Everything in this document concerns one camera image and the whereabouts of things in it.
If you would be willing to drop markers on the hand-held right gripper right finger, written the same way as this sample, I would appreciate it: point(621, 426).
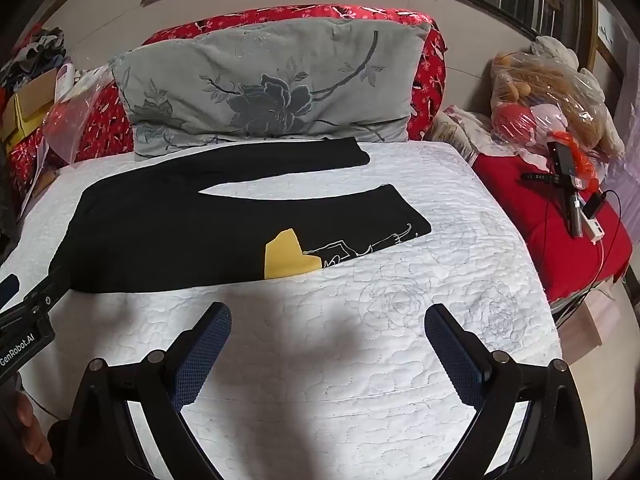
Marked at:
point(455, 355)

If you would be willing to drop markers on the red cloth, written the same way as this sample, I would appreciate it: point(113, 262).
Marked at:
point(525, 220)

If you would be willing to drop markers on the plastic bag of plush toys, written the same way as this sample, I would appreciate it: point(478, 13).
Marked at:
point(545, 95)

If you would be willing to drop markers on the beige floral cloth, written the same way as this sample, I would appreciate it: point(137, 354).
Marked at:
point(457, 130)

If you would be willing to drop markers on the black stick device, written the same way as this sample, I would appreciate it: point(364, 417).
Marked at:
point(542, 178)

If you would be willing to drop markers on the wooden box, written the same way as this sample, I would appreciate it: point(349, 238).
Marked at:
point(585, 320)

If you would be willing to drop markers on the clear plastic bag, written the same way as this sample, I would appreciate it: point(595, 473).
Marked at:
point(75, 110)

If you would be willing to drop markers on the person's left hand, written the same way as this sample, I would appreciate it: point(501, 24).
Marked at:
point(27, 425)

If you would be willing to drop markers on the black pants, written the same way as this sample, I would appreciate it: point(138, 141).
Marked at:
point(150, 240)

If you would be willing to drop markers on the black rectangular device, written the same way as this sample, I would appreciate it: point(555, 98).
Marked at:
point(562, 157)

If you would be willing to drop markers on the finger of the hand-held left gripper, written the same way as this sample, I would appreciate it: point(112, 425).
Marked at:
point(7, 290)
point(47, 290)

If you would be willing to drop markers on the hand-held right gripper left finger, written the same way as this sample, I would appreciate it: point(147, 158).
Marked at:
point(205, 355)

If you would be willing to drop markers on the grey pen-shaped device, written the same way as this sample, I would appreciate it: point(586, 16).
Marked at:
point(575, 215)

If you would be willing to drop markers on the cardboard box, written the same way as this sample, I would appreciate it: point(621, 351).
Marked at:
point(30, 105)

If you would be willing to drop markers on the white quilted bedspread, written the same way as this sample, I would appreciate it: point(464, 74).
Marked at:
point(400, 240)

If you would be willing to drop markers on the grey floral pillow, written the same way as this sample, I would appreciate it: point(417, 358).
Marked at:
point(280, 60)

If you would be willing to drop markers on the red floral quilt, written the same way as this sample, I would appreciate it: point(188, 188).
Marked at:
point(435, 70)

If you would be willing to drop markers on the white power adapter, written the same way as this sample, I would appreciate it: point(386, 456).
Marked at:
point(595, 231)

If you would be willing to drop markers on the small black box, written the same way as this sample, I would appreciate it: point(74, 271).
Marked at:
point(595, 205)

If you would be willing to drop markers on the pile of clothes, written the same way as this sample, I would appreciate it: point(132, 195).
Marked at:
point(35, 52)

